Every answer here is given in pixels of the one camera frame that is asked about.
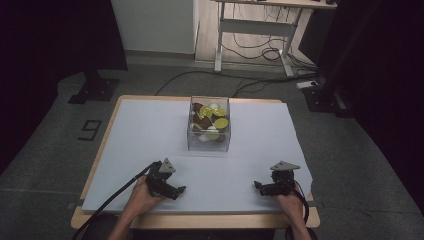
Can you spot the clear acrylic box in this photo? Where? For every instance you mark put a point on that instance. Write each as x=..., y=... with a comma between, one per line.
x=209, y=99

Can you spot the wooden table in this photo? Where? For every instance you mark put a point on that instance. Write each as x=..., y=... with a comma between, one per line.
x=200, y=221

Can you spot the black stand base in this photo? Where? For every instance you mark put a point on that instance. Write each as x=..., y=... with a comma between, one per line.
x=96, y=88
x=325, y=100

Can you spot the pile of coffee capsules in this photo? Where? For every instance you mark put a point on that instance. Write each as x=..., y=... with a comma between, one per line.
x=220, y=123

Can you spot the white power strip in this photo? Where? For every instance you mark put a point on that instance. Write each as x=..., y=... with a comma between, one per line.
x=307, y=84

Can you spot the white desk frame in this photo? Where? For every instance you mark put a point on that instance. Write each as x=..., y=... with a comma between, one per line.
x=253, y=27

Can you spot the grey tape strip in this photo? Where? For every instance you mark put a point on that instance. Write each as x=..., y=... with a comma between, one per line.
x=75, y=204
x=315, y=204

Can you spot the black curtain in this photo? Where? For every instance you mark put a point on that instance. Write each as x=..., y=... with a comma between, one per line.
x=50, y=40
x=383, y=66

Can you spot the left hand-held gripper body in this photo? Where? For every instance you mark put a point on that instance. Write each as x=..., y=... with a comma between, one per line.
x=159, y=178

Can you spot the person's right hand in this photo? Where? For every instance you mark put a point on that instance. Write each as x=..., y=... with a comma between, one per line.
x=291, y=206

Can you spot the person's left hand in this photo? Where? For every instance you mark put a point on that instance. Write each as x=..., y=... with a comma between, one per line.
x=140, y=200

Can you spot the white panel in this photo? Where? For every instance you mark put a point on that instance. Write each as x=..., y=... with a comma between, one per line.
x=153, y=23

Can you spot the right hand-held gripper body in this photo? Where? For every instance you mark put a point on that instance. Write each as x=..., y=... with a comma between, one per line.
x=283, y=181

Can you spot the white table sheet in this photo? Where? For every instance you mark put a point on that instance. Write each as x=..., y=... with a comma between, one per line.
x=150, y=133

